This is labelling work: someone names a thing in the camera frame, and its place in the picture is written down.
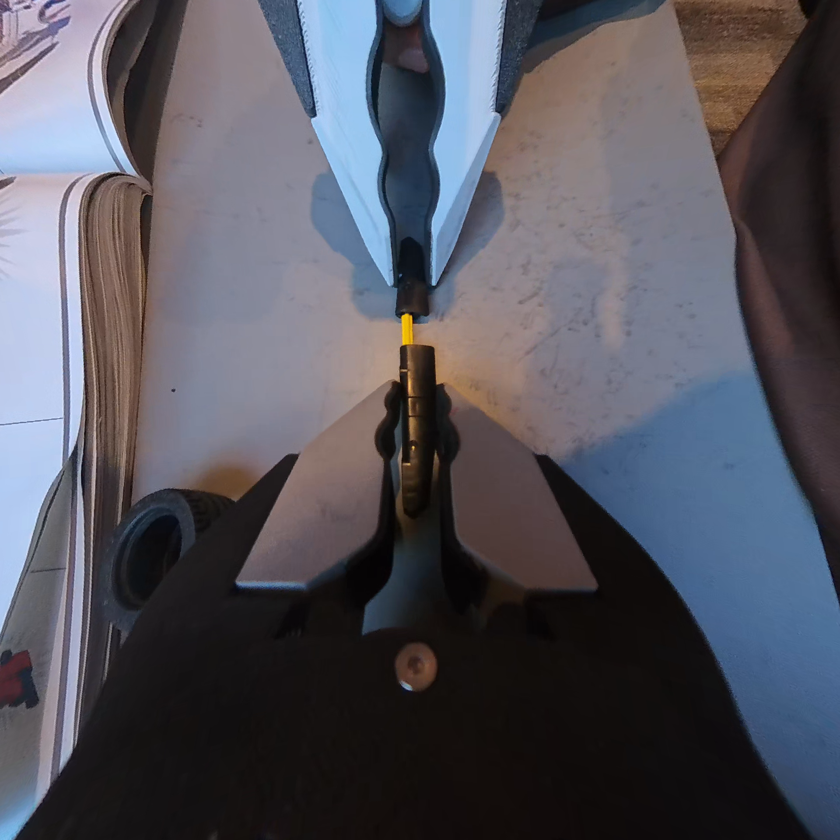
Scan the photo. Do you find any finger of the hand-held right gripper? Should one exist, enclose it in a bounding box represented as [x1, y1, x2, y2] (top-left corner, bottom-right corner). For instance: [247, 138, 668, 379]
[425, 0, 509, 290]
[295, 0, 399, 290]

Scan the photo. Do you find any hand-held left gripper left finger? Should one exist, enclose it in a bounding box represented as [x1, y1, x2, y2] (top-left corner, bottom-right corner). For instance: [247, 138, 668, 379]
[234, 379, 403, 608]

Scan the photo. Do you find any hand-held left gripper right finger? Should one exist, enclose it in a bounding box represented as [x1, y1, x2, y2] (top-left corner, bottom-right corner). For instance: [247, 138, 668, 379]
[433, 382, 599, 611]

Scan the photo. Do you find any black brick piece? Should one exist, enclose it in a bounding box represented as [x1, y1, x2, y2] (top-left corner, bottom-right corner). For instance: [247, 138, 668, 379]
[394, 238, 431, 322]
[402, 397, 439, 519]

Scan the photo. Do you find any black rubber tyre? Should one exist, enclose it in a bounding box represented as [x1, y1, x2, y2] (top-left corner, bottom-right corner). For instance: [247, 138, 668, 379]
[108, 489, 234, 631]

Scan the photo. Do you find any grey desk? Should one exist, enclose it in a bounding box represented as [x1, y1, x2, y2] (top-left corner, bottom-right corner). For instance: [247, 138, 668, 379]
[85, 0, 840, 840]

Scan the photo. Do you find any person's right hand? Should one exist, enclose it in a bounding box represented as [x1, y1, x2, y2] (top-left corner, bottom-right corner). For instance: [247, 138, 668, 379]
[384, 23, 431, 73]

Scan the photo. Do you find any building instruction booklet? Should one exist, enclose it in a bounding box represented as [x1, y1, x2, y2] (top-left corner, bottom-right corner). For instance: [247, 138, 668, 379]
[0, 0, 191, 821]

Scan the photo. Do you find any person's brown clothing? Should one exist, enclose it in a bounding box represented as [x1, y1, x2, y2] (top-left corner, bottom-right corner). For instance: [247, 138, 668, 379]
[718, 0, 840, 572]

